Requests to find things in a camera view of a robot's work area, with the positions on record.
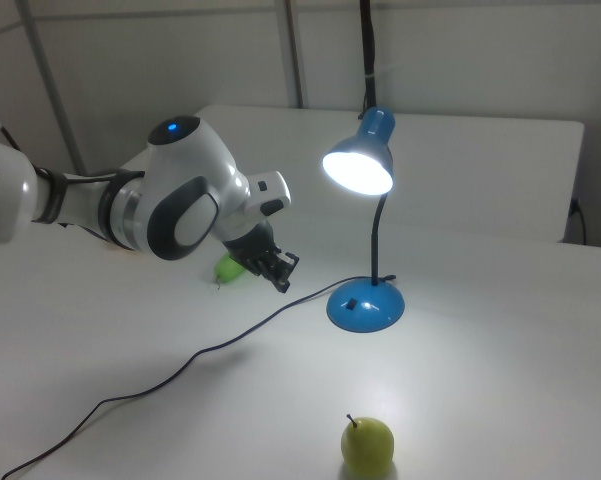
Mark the blue gooseneck desk lamp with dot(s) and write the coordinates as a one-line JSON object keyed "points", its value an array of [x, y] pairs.
{"points": [[367, 305]]}

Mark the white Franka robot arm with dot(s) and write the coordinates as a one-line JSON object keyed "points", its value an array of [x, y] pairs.
{"points": [[180, 200]]}

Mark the yellow-green toy pear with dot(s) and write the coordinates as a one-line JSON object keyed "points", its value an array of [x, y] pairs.
{"points": [[367, 442]]}

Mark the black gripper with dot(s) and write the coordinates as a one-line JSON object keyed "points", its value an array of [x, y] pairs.
{"points": [[252, 245]]}

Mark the green toy cucumber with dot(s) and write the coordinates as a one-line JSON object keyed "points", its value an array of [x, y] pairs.
{"points": [[228, 270]]}

